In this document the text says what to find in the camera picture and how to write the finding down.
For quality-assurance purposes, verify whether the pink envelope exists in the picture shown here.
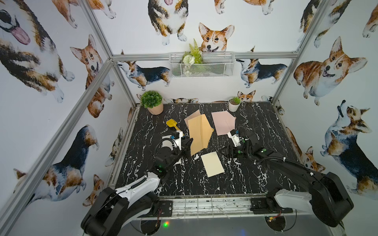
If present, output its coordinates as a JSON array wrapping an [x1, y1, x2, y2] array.
[[212, 111, 236, 136]]

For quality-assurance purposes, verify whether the brown kraft envelope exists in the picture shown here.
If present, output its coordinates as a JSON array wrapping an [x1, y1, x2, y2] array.
[[188, 114, 214, 156]]

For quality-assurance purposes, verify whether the cream letter paper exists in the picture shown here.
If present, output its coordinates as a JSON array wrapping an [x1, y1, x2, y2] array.
[[201, 152, 224, 177]]

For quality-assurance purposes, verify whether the pink lined letter paper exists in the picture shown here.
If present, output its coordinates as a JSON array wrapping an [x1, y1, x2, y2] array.
[[184, 110, 201, 127]]

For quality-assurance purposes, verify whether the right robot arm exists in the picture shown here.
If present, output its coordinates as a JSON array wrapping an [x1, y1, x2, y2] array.
[[220, 128, 354, 227]]

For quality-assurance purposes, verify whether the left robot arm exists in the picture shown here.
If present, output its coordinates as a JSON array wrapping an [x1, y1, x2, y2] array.
[[81, 137, 194, 236]]

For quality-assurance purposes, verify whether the white envelope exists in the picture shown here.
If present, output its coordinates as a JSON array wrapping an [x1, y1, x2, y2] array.
[[161, 133, 181, 150]]

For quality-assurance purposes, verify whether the yellow toy shovel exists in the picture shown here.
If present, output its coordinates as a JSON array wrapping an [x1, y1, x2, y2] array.
[[166, 119, 180, 131]]

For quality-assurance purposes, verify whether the small plant in white pot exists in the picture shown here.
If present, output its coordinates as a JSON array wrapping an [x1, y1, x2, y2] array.
[[228, 96, 241, 112]]

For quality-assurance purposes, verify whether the green plant in terracotta pot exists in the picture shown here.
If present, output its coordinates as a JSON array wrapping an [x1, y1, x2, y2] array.
[[140, 90, 163, 115]]

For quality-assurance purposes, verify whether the fern and white flower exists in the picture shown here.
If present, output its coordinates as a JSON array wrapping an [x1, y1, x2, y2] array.
[[180, 39, 203, 77]]

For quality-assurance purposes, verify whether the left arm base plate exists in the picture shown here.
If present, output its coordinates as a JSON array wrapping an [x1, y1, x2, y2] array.
[[153, 200, 173, 217]]

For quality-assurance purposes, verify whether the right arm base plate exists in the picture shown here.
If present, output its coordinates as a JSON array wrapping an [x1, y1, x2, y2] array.
[[250, 197, 293, 214]]

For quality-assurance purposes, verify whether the white wire wall basket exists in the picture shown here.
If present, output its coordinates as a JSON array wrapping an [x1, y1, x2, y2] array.
[[169, 52, 236, 78]]

